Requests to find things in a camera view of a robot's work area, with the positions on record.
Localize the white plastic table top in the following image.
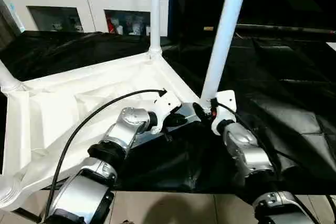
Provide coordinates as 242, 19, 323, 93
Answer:
0, 50, 203, 211

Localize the black mat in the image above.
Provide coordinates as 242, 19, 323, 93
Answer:
0, 26, 336, 205

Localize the black metal table leg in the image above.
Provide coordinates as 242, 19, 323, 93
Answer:
25, 209, 44, 223

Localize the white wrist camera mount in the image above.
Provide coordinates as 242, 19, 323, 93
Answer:
151, 90, 182, 134
211, 90, 238, 135

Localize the black metal rail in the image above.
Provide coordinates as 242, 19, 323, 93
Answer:
236, 24, 336, 36

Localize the dark blue upright panel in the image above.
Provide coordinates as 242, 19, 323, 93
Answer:
169, 0, 175, 37

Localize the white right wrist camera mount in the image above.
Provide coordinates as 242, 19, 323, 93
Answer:
211, 90, 238, 135

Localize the pale blue translucent container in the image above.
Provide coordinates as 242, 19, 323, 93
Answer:
0, 0, 26, 33

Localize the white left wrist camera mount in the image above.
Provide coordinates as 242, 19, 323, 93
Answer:
151, 90, 182, 134

